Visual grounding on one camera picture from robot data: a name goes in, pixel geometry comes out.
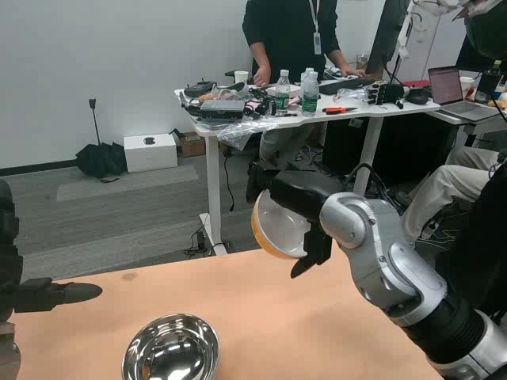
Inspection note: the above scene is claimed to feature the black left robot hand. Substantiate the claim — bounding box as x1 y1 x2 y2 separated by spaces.
0 180 104 322

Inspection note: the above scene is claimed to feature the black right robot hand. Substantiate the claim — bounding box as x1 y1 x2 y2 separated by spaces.
246 160 346 280

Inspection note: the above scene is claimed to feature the orange and white plastic bowl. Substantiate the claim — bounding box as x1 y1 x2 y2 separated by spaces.
250 189 314 260

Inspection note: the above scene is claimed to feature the shiny steel bowl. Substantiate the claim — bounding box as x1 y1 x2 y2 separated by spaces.
121 313 222 380

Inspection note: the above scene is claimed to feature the clear plastic bag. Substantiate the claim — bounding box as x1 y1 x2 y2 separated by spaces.
216 113 279 151

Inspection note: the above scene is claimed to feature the white standing desk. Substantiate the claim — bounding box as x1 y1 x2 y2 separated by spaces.
173 77 441 257

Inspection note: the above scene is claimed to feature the clear water bottle green label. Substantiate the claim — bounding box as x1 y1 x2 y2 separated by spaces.
299 67 315 100
274 69 291 117
301 71 320 118

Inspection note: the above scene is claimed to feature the white food container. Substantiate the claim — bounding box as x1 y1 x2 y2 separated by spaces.
266 83 301 98

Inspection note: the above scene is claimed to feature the black floor power strip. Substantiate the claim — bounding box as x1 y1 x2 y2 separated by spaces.
183 228 208 259

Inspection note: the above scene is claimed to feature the black keyboard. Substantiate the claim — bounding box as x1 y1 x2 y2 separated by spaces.
318 76 376 96

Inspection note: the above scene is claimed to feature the grey flat device box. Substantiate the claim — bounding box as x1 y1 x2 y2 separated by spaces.
199 99 247 120

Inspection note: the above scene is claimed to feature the brown cardboard box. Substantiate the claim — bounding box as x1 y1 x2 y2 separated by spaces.
179 131 207 158

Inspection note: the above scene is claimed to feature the black robotic hand on desk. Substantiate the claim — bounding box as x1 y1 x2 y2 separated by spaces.
365 80 412 107

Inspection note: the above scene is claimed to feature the seated person in beige trousers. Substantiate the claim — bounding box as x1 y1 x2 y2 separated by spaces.
401 147 507 317

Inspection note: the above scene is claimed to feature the black remote controller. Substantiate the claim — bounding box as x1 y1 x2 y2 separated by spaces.
183 78 219 97

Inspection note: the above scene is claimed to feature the black folded umbrella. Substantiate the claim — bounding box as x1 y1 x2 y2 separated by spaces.
74 98 128 184

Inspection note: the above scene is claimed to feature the black rounded device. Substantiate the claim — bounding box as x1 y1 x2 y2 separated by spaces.
408 87 432 105

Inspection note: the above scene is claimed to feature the white box with black logo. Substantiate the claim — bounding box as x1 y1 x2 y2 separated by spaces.
123 133 179 173

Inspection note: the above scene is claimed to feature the standing person in black shirt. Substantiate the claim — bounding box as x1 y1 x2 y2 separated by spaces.
242 0 368 169

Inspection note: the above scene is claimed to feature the black computer monitor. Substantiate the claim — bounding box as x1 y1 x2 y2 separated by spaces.
364 0 410 77

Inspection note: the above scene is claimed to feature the grey side desk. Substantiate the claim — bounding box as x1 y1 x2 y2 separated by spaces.
425 103 507 148

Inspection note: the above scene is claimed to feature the silver open laptop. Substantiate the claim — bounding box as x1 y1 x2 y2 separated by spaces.
427 66 501 122

